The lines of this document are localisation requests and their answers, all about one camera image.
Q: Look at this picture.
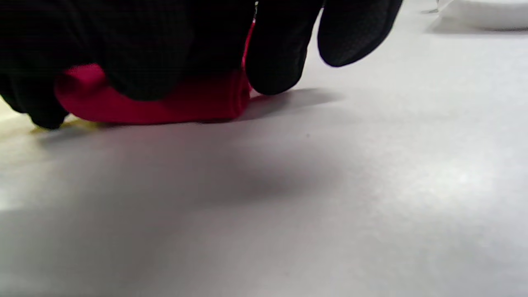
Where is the person's right hand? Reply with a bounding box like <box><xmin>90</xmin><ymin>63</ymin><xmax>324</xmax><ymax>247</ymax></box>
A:
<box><xmin>0</xmin><ymin>0</ymin><xmax>403</xmax><ymax>101</ymax></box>

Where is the person's left hand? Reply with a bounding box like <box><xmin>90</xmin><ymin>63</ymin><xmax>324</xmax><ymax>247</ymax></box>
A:
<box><xmin>0</xmin><ymin>75</ymin><xmax>69</xmax><ymax>130</ymax></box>

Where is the pink sock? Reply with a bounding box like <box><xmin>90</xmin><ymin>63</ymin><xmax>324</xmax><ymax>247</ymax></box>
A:
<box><xmin>54</xmin><ymin>23</ymin><xmax>256</xmax><ymax>125</ymax></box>

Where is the white sock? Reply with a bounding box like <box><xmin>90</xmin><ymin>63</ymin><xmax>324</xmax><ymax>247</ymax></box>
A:
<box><xmin>427</xmin><ymin>0</ymin><xmax>528</xmax><ymax>31</ymax></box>

